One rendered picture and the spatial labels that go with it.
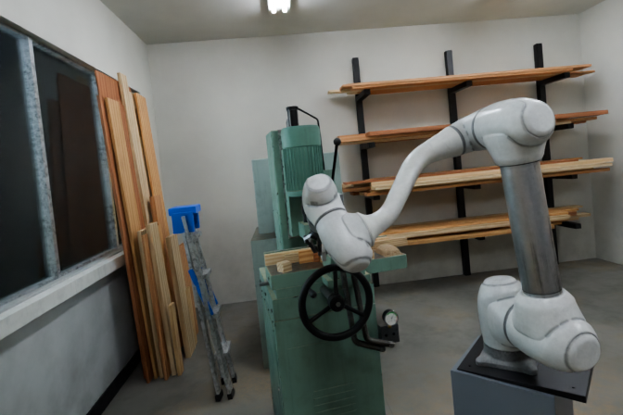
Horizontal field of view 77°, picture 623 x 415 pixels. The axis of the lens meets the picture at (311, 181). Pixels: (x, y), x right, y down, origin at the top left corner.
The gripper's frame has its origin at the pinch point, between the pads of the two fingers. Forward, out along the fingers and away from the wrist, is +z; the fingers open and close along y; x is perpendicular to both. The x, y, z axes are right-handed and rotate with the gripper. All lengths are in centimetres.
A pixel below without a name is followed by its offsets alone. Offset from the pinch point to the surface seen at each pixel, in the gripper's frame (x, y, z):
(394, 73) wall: -250, -143, 125
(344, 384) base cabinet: 32, 1, 57
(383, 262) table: -3.7, -27.2, 28.3
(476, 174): -130, -183, 167
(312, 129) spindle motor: -55, -11, -9
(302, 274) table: -4.8, 8.1, 22.4
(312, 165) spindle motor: -42.9, -7.1, 0.8
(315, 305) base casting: 5.4, 5.6, 32.0
